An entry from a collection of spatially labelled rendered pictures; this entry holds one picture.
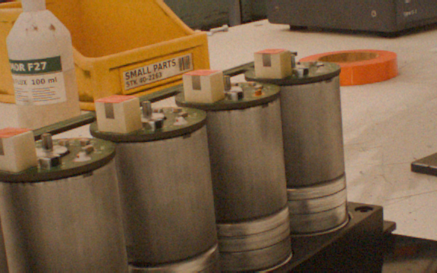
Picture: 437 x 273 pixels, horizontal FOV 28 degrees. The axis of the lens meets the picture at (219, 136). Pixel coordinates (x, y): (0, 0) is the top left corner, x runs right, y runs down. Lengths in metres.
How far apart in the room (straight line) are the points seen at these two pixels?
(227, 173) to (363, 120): 0.24
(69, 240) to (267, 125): 0.06
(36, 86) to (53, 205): 0.31
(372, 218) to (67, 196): 0.11
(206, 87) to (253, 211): 0.03
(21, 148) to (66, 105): 0.31
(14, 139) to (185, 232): 0.04
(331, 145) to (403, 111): 0.22
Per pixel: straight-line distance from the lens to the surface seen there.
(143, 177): 0.18
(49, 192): 0.16
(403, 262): 0.24
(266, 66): 0.22
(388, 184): 0.34
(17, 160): 0.16
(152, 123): 0.18
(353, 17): 0.70
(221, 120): 0.20
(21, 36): 0.47
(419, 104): 0.46
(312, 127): 0.22
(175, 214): 0.18
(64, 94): 0.47
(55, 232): 0.16
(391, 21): 0.68
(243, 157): 0.20
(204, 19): 6.23
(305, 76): 0.22
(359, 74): 0.52
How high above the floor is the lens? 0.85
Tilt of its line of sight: 14 degrees down
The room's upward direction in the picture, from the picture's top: 5 degrees counter-clockwise
